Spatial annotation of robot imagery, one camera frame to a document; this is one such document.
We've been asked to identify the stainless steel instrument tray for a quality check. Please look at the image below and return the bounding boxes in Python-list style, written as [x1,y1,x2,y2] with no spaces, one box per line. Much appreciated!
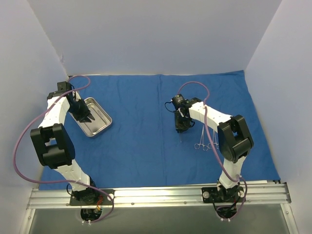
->
[70,97,113,137]

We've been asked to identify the steel hemostat clamp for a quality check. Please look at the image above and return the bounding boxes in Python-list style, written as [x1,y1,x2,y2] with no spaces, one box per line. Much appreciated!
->
[194,127,209,151]

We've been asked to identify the steel surgical forceps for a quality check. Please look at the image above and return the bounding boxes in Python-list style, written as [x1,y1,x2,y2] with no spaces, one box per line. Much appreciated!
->
[207,131,219,150]

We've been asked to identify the blue surgical drape cloth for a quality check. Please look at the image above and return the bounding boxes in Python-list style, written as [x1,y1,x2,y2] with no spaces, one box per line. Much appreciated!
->
[38,70,280,190]

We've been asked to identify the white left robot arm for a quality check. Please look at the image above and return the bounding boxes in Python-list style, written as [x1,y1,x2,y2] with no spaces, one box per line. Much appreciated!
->
[30,92,98,204]

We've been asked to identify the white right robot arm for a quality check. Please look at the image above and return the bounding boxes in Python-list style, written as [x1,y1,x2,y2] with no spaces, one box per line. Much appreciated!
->
[172,94,254,201]

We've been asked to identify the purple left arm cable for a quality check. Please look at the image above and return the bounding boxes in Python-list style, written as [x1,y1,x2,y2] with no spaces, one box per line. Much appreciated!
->
[12,75,115,224]

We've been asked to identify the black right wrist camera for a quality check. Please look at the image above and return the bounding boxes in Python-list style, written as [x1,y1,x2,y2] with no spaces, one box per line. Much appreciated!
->
[171,94,186,109]

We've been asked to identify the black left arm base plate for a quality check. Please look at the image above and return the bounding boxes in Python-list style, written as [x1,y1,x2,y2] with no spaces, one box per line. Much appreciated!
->
[69,188,112,206]

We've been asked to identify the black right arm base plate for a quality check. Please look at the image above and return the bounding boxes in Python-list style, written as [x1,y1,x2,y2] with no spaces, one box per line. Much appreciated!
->
[201,185,245,203]

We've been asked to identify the aluminium front frame rail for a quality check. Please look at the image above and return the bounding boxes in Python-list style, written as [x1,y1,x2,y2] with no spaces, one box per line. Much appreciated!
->
[27,180,291,209]

